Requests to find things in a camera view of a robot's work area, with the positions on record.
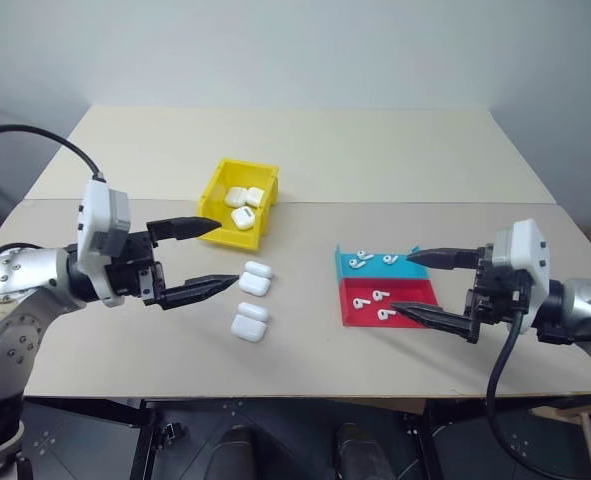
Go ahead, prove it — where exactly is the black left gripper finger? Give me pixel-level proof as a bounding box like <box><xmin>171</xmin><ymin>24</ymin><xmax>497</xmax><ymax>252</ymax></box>
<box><xmin>157</xmin><ymin>274</ymin><xmax>240</xmax><ymax>310</ymax></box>
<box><xmin>145</xmin><ymin>216</ymin><xmax>223</xmax><ymax>243</ymax></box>

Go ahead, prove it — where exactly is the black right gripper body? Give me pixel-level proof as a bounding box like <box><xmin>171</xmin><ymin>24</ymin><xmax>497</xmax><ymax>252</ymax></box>
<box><xmin>463</xmin><ymin>243</ymin><xmax>532</xmax><ymax>333</ymax></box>

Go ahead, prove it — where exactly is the wooden frame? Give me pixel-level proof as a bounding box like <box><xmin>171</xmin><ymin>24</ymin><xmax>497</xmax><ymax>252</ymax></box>
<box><xmin>528</xmin><ymin>398</ymin><xmax>591</xmax><ymax>477</ymax></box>

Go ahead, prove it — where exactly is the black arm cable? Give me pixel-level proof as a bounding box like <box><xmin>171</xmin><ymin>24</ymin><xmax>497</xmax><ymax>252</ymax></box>
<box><xmin>484</xmin><ymin>298</ymin><xmax>591</xmax><ymax>480</ymax></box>
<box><xmin>0</xmin><ymin>124</ymin><xmax>108</xmax><ymax>184</ymax></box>

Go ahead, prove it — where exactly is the open white charging case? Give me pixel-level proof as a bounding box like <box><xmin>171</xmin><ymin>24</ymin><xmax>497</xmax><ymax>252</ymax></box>
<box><xmin>230</xmin><ymin>301</ymin><xmax>272</xmax><ymax>344</ymax></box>
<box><xmin>237</xmin><ymin>260</ymin><xmax>274</xmax><ymax>297</ymax></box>

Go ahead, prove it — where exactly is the red plastic tray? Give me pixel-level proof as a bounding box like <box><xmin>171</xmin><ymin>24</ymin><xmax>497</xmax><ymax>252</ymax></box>
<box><xmin>337</xmin><ymin>277</ymin><xmax>442</xmax><ymax>329</ymax></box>

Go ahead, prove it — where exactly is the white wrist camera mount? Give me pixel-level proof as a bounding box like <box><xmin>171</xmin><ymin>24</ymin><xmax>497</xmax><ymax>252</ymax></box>
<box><xmin>490</xmin><ymin>217</ymin><xmax>552</xmax><ymax>335</ymax></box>
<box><xmin>76</xmin><ymin>179</ymin><xmax>133</xmax><ymax>308</ymax></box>

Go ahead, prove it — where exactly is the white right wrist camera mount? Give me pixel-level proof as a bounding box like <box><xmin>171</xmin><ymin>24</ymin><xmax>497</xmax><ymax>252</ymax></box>
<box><xmin>490</xmin><ymin>217</ymin><xmax>552</xmax><ymax>335</ymax></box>

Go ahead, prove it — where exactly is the yellow plastic bin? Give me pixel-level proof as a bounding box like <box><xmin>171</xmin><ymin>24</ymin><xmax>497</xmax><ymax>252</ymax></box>
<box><xmin>195</xmin><ymin>158</ymin><xmax>282</xmax><ymax>251</ymax></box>

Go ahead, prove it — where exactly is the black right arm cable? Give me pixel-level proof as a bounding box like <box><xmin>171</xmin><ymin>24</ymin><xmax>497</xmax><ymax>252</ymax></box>
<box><xmin>484</xmin><ymin>298</ymin><xmax>591</xmax><ymax>480</ymax></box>

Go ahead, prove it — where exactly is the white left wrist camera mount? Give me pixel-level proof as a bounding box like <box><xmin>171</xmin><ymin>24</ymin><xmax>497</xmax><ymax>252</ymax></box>
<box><xmin>76</xmin><ymin>179</ymin><xmax>133</xmax><ymax>308</ymax></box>

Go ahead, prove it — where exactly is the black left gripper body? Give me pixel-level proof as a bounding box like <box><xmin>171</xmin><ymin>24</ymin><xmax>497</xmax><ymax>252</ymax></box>
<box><xmin>104</xmin><ymin>230</ymin><xmax>167</xmax><ymax>307</ymax></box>

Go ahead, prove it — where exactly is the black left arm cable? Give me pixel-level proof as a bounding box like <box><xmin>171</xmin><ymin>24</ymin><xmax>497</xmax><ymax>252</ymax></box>
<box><xmin>0</xmin><ymin>124</ymin><xmax>108</xmax><ymax>184</ymax></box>

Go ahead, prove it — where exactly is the blue plastic tray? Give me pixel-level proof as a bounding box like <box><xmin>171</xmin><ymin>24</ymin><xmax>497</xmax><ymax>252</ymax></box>
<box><xmin>333</xmin><ymin>242</ymin><xmax>432</xmax><ymax>287</ymax></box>

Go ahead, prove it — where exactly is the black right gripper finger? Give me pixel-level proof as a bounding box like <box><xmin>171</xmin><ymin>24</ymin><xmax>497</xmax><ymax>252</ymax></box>
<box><xmin>390</xmin><ymin>301</ymin><xmax>481</xmax><ymax>345</ymax></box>
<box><xmin>406</xmin><ymin>247</ymin><xmax>491</xmax><ymax>274</ymax></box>

